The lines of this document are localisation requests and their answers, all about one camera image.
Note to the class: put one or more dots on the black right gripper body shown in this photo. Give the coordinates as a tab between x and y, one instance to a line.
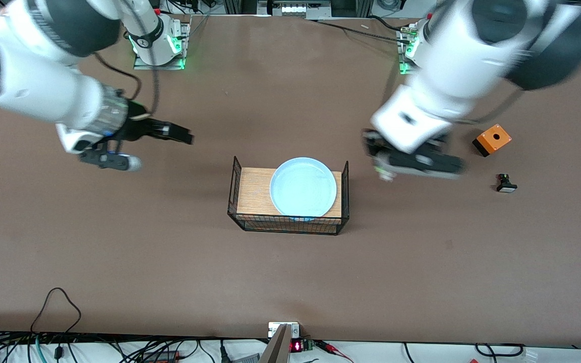
140	128

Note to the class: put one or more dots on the light blue round plate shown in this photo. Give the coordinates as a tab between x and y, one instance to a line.
303	187

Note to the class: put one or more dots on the aluminium frame with white device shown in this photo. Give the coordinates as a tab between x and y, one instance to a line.
295	9

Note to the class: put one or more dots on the black button with white cap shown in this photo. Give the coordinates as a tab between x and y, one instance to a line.
506	187

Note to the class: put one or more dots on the wooden basket board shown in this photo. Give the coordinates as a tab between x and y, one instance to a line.
255	194

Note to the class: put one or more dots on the red test lead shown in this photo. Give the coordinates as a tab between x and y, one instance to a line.
333	349

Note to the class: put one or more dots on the red digit display module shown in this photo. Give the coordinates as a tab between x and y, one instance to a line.
296	346

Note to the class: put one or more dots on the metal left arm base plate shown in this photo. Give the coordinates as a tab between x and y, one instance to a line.
404	68

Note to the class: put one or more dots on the orange button box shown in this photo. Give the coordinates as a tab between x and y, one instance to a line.
502	142

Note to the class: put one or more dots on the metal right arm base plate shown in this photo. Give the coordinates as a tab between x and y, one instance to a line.
144	65

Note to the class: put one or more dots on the silver metal bracket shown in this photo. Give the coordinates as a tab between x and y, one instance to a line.
295	330

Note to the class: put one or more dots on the grey plastic box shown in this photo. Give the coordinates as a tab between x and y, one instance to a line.
247	359

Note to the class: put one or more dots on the grey camera mount bar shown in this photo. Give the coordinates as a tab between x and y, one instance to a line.
278	348

